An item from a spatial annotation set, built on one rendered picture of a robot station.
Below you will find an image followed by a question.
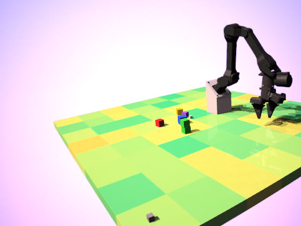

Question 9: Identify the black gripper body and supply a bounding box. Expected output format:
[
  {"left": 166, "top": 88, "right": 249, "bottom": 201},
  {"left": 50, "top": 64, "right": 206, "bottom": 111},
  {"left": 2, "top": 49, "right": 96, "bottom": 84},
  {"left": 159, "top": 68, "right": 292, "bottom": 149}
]
[{"left": 250, "top": 85, "right": 277, "bottom": 105}]

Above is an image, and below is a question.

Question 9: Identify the purple block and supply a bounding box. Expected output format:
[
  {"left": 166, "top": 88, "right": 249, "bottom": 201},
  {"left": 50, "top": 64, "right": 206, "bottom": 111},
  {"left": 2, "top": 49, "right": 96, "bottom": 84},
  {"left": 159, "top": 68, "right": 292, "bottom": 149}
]
[{"left": 182, "top": 111, "right": 189, "bottom": 117}]

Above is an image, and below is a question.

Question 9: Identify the yellow block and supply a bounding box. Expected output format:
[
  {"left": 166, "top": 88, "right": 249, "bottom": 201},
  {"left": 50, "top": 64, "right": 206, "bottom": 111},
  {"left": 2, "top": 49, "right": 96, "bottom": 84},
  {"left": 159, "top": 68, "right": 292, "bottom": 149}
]
[{"left": 176, "top": 108, "right": 183, "bottom": 115}]

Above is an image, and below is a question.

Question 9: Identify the green block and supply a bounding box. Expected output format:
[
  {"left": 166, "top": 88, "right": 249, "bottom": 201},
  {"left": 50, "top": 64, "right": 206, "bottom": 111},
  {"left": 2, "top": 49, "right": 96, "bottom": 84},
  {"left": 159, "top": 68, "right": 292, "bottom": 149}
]
[
  {"left": 181, "top": 126, "right": 191, "bottom": 134},
  {"left": 180, "top": 118, "right": 190, "bottom": 128}
]

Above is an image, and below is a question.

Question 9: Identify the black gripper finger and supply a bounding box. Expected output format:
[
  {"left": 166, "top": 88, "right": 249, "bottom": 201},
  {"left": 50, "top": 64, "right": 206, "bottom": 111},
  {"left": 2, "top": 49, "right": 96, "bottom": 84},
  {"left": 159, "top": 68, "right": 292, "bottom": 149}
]
[
  {"left": 266, "top": 104, "right": 278, "bottom": 118},
  {"left": 251, "top": 103, "right": 265, "bottom": 119}
]

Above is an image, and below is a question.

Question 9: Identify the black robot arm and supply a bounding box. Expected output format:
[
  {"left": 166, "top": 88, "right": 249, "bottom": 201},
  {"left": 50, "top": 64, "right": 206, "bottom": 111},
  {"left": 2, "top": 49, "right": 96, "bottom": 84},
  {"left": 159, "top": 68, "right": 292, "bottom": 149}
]
[{"left": 212, "top": 23, "right": 293, "bottom": 104}]

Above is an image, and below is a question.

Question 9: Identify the red block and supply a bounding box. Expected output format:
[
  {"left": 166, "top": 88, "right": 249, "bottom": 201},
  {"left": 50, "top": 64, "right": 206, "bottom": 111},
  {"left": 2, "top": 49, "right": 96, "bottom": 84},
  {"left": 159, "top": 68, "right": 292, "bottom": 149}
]
[{"left": 155, "top": 119, "right": 164, "bottom": 127}]

